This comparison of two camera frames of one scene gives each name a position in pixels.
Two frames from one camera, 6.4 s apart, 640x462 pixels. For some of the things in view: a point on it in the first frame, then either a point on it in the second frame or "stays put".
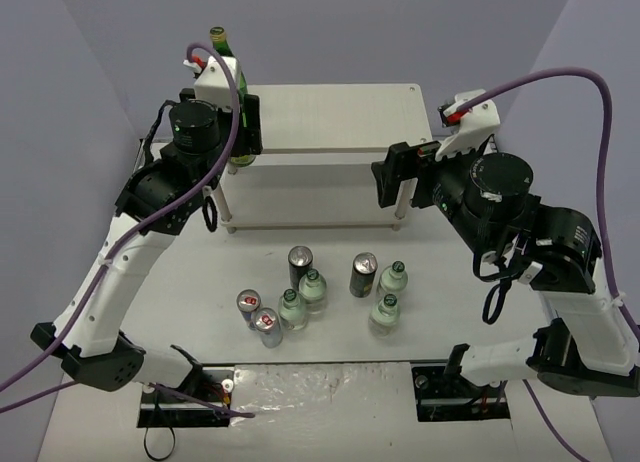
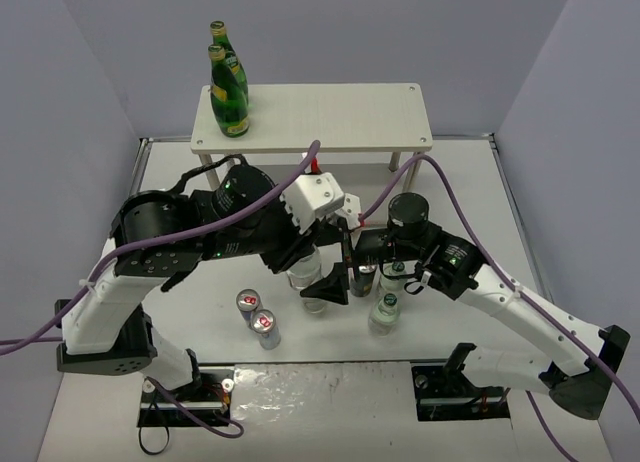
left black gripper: (251, 130) -> (288, 252)
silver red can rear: (249, 303) stays put
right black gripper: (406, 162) -> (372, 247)
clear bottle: (384, 318) stays put
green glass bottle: (223, 48) stays put
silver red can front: (267, 323) stays put
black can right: (363, 275) stays put
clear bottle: (291, 311) -> (306, 271)
